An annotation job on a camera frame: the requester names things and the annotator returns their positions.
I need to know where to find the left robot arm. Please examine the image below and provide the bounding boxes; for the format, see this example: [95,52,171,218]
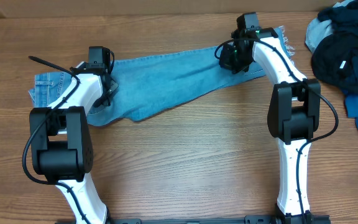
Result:
[22,46,118,223]

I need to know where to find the light blue denim jeans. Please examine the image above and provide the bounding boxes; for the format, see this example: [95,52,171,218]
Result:
[28,25,295,127]

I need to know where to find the white grey striped cloth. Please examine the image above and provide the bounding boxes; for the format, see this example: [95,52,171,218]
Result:
[305,0,356,54]

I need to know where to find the black garment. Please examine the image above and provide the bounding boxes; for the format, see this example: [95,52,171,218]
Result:
[311,1,358,95]

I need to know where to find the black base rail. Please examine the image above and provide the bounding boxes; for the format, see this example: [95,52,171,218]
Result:
[54,214,331,224]

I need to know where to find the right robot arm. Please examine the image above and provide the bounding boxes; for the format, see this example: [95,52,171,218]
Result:
[215,12,321,223]

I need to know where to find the cardboard wall panel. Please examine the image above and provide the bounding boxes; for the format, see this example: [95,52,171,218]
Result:
[0,0,339,19]

